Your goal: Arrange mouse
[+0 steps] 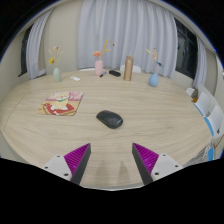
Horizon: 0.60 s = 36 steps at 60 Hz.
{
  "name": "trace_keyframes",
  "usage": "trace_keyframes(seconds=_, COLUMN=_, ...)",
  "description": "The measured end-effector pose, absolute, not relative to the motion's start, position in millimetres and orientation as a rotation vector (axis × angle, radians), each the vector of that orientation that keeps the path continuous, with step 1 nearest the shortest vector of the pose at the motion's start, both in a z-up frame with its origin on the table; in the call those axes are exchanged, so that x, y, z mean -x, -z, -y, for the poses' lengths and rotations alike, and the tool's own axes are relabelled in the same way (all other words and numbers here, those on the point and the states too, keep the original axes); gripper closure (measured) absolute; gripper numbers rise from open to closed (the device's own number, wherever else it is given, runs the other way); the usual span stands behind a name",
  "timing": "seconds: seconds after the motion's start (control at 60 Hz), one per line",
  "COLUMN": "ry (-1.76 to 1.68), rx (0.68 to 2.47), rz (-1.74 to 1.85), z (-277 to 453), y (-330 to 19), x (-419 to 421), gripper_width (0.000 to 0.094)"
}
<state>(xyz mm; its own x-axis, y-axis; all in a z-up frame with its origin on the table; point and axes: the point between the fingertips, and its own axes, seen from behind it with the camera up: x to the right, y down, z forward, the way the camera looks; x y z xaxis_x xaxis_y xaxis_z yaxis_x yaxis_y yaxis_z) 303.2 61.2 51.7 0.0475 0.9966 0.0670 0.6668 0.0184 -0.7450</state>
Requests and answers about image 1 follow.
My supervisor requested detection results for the dark window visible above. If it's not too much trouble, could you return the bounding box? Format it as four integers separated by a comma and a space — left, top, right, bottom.
18, 24, 34, 78
173, 18, 199, 80

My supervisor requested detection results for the green vase with yellow flowers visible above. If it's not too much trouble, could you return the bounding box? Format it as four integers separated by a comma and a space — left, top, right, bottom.
47, 45, 64, 83

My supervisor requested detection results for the small black box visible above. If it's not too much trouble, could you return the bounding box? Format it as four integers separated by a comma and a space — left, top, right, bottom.
108, 69, 122, 77

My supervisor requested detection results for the blue vase with dried flowers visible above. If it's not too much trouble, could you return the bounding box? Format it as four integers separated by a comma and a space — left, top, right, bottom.
145, 47, 164, 88

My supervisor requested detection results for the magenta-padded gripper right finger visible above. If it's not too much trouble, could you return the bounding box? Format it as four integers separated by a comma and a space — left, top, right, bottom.
131, 142, 184, 186

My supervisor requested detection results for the narrow white curtain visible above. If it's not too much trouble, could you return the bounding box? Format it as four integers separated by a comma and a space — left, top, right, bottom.
25, 8, 54, 80
192, 35, 208, 89

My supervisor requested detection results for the bronze drink bottle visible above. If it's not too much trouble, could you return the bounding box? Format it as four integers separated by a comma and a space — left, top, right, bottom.
123, 55, 135, 82

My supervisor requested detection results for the wide white curtain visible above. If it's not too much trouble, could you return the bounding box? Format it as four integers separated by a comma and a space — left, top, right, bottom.
76, 0, 179, 79

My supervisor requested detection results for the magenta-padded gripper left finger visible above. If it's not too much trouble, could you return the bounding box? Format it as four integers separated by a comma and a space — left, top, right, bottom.
41, 142, 92, 186

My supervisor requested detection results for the black computer mouse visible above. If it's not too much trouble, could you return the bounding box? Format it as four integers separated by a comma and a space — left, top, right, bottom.
96, 109, 124, 130

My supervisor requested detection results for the cartoon print mouse pad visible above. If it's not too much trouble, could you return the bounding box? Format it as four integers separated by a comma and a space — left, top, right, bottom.
36, 91, 85, 117

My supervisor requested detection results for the pink vase with orange flowers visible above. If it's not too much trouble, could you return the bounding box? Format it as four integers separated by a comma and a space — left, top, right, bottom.
92, 39, 116, 77

